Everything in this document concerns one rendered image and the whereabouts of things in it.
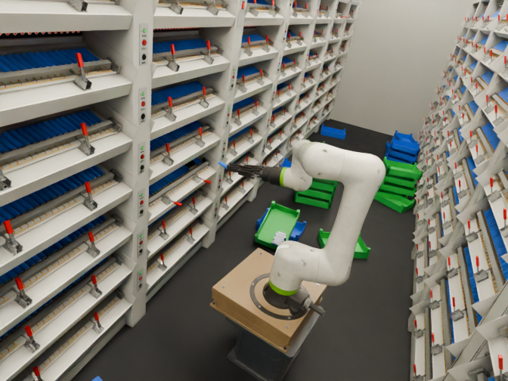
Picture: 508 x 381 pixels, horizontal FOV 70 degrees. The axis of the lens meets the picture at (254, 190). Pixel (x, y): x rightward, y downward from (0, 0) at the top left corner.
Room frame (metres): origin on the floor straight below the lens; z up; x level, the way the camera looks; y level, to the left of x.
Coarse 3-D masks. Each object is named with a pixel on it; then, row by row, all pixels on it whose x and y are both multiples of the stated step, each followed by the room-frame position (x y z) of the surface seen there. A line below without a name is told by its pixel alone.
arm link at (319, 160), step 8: (312, 144) 1.19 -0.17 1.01; (320, 144) 1.17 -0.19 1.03; (304, 152) 1.18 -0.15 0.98; (312, 152) 1.14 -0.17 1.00; (320, 152) 1.13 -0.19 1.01; (328, 152) 1.14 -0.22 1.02; (336, 152) 1.15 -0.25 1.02; (304, 160) 1.15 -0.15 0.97; (312, 160) 1.12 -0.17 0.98; (320, 160) 1.12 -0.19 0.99; (328, 160) 1.12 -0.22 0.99; (336, 160) 1.12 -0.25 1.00; (304, 168) 1.15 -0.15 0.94; (312, 168) 1.12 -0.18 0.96; (320, 168) 1.11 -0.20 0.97; (328, 168) 1.11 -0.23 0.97; (336, 168) 1.12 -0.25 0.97; (312, 176) 1.13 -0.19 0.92; (320, 176) 1.12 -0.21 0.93; (328, 176) 1.12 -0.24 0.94; (336, 176) 1.12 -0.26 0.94
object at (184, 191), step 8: (208, 160) 1.81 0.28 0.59; (192, 168) 1.72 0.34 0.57; (208, 168) 1.79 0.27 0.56; (216, 168) 1.80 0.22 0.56; (200, 176) 1.69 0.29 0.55; (208, 176) 1.72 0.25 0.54; (192, 184) 1.59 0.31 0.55; (200, 184) 1.66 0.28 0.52; (176, 192) 1.48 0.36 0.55; (184, 192) 1.51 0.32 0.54; (192, 192) 1.59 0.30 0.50; (160, 200) 1.38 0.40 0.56; (176, 200) 1.43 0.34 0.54; (152, 208) 1.31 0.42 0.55; (160, 208) 1.34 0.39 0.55; (168, 208) 1.38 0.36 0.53; (152, 216) 1.27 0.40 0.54; (160, 216) 1.34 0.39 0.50
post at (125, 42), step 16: (144, 0) 1.19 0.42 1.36; (144, 16) 1.19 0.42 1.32; (96, 32) 1.18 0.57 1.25; (112, 32) 1.16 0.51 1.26; (128, 32) 1.15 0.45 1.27; (112, 48) 1.17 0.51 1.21; (128, 48) 1.15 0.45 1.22; (144, 80) 1.19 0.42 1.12; (128, 96) 1.15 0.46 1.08; (128, 112) 1.15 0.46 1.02; (144, 128) 1.20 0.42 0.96; (128, 160) 1.15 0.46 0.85; (144, 176) 1.20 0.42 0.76; (128, 208) 1.15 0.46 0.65; (144, 208) 1.21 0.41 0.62; (144, 224) 1.21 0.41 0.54; (144, 240) 1.21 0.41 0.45; (128, 256) 1.15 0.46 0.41; (144, 256) 1.21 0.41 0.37; (144, 272) 1.22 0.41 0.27; (128, 288) 1.15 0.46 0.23; (144, 288) 1.22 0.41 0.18; (144, 304) 1.22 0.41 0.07; (128, 320) 1.15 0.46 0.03
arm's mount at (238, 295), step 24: (240, 264) 1.26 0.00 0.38; (264, 264) 1.30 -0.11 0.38; (216, 288) 1.09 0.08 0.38; (240, 288) 1.12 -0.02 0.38; (312, 288) 1.21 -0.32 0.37; (240, 312) 1.03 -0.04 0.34; (264, 312) 1.01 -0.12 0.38; (288, 312) 1.04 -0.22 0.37; (312, 312) 1.15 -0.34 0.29; (264, 336) 0.97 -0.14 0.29; (288, 336) 0.93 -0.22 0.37
